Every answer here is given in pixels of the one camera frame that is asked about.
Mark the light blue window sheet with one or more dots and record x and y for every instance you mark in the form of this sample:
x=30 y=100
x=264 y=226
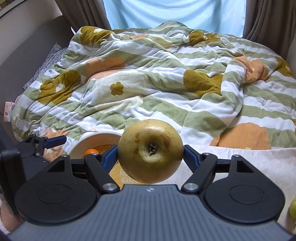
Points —
x=226 y=17

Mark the left brown curtain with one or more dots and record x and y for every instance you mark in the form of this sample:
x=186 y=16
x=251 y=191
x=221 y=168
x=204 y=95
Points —
x=79 y=13

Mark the white floral tablecloth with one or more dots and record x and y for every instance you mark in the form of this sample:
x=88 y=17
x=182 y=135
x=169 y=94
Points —
x=276 y=164

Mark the brown curtain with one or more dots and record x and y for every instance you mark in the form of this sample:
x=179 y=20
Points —
x=271 y=23
x=79 y=13

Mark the striped floral quilt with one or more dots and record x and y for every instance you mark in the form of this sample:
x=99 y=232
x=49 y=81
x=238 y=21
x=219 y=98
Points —
x=214 y=89

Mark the right brown curtain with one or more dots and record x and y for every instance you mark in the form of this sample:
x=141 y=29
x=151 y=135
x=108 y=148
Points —
x=271 y=23

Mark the grey patterned pillow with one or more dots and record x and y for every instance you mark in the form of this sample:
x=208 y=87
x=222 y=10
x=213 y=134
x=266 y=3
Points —
x=54 y=55

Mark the grey bed headboard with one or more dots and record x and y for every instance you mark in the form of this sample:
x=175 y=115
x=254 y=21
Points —
x=23 y=63

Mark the small mandarin front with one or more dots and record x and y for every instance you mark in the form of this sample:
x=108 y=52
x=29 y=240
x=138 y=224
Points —
x=91 y=151

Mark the green apple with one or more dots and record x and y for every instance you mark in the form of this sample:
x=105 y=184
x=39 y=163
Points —
x=292 y=208

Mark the cream yellow duck plate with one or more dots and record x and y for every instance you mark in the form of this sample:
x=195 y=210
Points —
x=101 y=141

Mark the framed wall picture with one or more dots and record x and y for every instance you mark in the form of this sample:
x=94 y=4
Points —
x=7 y=5

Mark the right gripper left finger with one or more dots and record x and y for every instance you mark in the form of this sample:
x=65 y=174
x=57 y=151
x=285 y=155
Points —
x=99 y=167

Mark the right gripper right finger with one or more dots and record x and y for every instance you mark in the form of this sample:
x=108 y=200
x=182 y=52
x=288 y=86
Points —
x=202 y=167

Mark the yellow apple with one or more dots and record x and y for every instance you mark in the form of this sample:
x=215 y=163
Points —
x=150 y=151

